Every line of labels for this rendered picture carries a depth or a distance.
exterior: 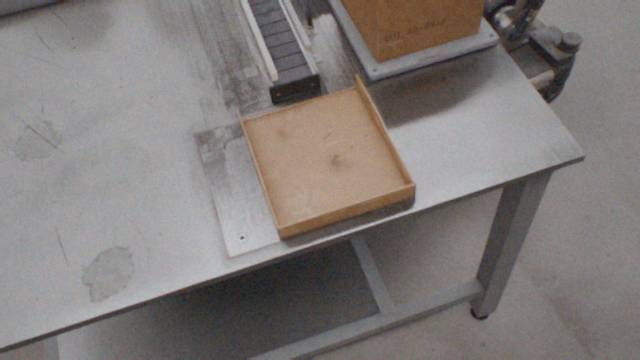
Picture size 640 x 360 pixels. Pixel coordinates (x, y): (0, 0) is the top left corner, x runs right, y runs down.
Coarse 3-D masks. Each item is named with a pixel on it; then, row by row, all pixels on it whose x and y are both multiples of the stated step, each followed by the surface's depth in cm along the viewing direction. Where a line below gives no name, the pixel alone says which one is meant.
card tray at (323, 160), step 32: (352, 96) 124; (256, 128) 121; (288, 128) 121; (320, 128) 120; (352, 128) 119; (384, 128) 114; (256, 160) 116; (288, 160) 116; (320, 160) 115; (352, 160) 115; (384, 160) 114; (288, 192) 112; (320, 192) 111; (352, 192) 110; (384, 192) 106; (288, 224) 103; (320, 224) 106
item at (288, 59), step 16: (256, 0) 138; (272, 0) 137; (256, 16) 134; (272, 16) 134; (272, 32) 131; (288, 32) 131; (272, 48) 128; (288, 48) 128; (288, 64) 125; (304, 64) 125; (288, 80) 122
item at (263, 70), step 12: (240, 12) 136; (240, 24) 139; (252, 36) 131; (252, 48) 129; (312, 60) 125; (264, 72) 124; (312, 72) 123; (264, 84) 128; (288, 84) 122; (300, 84) 123; (312, 84) 124; (276, 96) 124; (288, 96) 125
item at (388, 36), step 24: (360, 0) 124; (384, 0) 114; (408, 0) 116; (432, 0) 118; (456, 0) 120; (480, 0) 123; (360, 24) 130; (384, 24) 119; (408, 24) 121; (432, 24) 123; (456, 24) 126; (384, 48) 124; (408, 48) 126
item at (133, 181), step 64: (64, 0) 151; (128, 0) 149; (192, 0) 147; (320, 0) 144; (0, 64) 139; (64, 64) 137; (128, 64) 136; (192, 64) 134; (320, 64) 131; (448, 64) 128; (512, 64) 127; (0, 128) 127; (64, 128) 126; (128, 128) 124; (192, 128) 123; (448, 128) 118; (512, 128) 117; (0, 192) 117; (64, 192) 116; (128, 192) 115; (192, 192) 114; (256, 192) 113; (448, 192) 109; (0, 256) 108; (64, 256) 107; (128, 256) 106; (192, 256) 106; (256, 256) 105; (0, 320) 101; (64, 320) 100
